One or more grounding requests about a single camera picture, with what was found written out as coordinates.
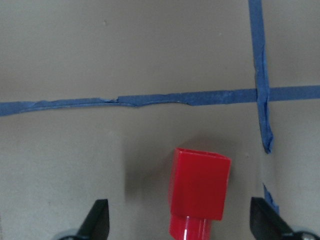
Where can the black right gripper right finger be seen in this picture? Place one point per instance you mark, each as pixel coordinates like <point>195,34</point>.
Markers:
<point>266,224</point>

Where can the red toy block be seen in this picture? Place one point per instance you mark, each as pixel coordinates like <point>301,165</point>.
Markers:
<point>197,192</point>

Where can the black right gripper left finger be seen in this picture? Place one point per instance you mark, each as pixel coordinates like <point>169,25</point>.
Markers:
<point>96,225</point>

